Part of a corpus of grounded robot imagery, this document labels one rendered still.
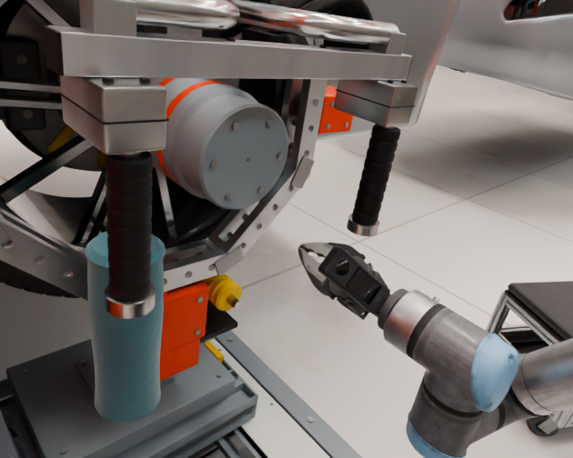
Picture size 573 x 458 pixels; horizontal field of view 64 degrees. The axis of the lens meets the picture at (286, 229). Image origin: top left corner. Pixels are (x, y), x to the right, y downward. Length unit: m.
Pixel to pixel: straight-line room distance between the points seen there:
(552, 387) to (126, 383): 0.56
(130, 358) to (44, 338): 1.00
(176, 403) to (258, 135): 0.69
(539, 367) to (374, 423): 0.74
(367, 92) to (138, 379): 0.46
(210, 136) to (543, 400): 0.57
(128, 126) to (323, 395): 1.18
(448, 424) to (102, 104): 0.58
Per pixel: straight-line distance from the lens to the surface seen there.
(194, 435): 1.10
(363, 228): 0.63
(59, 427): 1.06
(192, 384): 1.10
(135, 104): 0.36
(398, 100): 0.58
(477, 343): 0.65
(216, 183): 0.52
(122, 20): 0.38
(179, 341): 0.83
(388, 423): 1.43
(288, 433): 1.23
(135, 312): 0.43
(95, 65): 0.38
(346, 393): 1.46
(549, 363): 0.74
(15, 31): 0.82
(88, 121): 0.38
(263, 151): 0.54
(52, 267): 0.65
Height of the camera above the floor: 1.02
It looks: 27 degrees down
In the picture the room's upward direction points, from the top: 9 degrees clockwise
